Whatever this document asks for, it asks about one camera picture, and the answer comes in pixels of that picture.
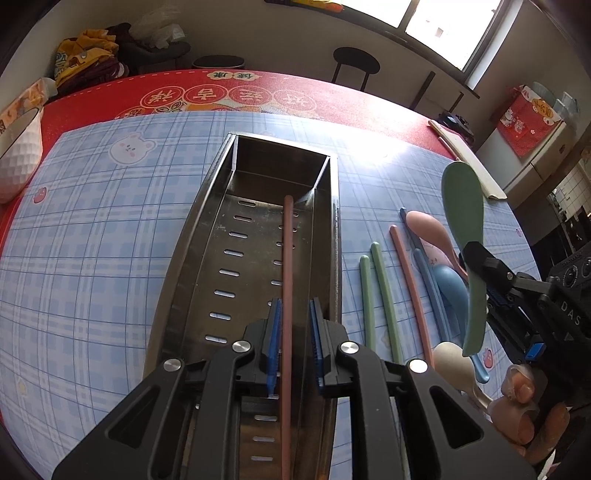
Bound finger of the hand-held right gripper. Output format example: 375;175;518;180
487;293;546;366
459;240;551;302

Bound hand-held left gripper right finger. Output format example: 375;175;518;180
308;298;539;480

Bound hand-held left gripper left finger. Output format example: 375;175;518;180
52;298;283;480

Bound blue spoon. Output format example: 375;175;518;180
431;265;490;384

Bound blue chopstick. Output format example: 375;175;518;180
398;207;446;333
412;248;453;344

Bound green chopstick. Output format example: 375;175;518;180
370;241;403;363
359;255;377;352

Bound pink spoon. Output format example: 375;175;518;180
405;210;469;282

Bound green spoon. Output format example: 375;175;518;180
441;161;489;356

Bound pink chopstick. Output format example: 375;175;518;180
279;195;296;480
389;224;437;370

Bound beige spoon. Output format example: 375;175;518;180
433;342;495;411

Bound stainless steel utensil tray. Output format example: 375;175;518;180
141;133;343;480

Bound person's right hand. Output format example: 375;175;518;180
487;362;573;467

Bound beige notebook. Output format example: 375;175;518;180
428;119;509;201

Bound black kitchen appliance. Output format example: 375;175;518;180
547;185;591;245

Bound white refrigerator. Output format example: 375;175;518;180
475;120;583;195

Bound black pouch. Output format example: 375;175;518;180
436;111;476;146

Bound red gift bag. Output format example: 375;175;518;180
496;84;564;158

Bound clear plastic containers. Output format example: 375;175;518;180
531;80;580;121

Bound black round-back chair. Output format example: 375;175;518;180
331;46;380;93

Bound window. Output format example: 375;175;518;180
383;0;532;70

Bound black round stool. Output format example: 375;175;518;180
191;54;245;71

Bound red printed tablecloth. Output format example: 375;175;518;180
0;69;527;259

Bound dark grey bag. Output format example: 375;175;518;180
115;23;192;75

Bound white textured bowl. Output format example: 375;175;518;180
0;107;44;205

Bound yellow packet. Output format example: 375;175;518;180
286;0;345;12

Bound clear plastic bag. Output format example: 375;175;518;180
131;9;185;47

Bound yellow and maroon clothes pile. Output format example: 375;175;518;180
54;28;130;88

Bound orange floral tissue pack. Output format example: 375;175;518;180
0;78;58;137

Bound dark wooden chair frame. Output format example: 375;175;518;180
418;71;465;114

